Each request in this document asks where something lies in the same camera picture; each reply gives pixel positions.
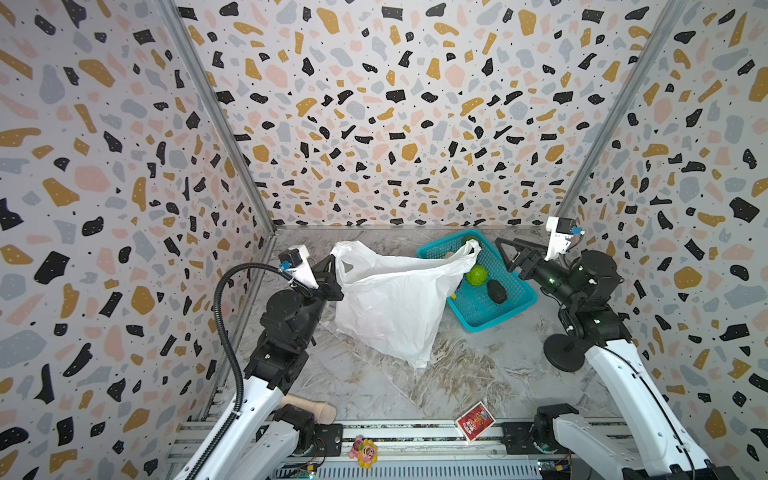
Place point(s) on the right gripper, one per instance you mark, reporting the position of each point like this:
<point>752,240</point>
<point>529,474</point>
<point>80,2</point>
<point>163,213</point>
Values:
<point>522,259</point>

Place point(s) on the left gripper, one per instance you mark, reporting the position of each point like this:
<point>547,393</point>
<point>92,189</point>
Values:
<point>327,279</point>

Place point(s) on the dark green avocado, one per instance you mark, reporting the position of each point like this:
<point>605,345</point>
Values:
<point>496,292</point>

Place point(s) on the bright green lime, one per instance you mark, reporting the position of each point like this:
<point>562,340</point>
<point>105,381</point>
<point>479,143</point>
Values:
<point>477,276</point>

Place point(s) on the white plastic bag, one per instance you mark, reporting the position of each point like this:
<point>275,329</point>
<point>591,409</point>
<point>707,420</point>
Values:
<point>394,304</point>

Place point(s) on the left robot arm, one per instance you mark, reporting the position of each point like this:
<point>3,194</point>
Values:
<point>259,431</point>

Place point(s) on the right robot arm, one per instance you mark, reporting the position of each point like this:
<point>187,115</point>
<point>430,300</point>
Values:
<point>595,335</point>

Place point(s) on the teal plastic basket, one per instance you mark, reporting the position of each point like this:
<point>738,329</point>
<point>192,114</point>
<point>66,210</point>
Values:
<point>473,308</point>

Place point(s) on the beige wooden pestle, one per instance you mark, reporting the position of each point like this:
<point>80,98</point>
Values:
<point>324,413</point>

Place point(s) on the red card pack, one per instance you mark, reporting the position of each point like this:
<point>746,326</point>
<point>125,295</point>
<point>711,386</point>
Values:
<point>474,422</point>

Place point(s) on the pink yellow flower toy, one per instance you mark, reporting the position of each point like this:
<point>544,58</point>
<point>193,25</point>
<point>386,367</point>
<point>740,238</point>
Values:
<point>364,451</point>

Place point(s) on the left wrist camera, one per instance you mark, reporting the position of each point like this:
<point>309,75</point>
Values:
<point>295,262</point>

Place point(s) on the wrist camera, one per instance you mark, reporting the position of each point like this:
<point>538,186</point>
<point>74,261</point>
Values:
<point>564,234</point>
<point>295,262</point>

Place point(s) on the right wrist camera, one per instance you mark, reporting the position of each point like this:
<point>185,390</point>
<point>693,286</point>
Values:
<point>564,234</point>

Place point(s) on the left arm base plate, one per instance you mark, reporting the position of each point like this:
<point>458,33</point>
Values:
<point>319,440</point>

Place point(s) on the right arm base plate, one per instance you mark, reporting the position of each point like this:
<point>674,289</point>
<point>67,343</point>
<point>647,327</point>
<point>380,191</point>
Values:
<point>530,438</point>

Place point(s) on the aluminium rail frame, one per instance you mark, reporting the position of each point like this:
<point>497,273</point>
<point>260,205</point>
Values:
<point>432,449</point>

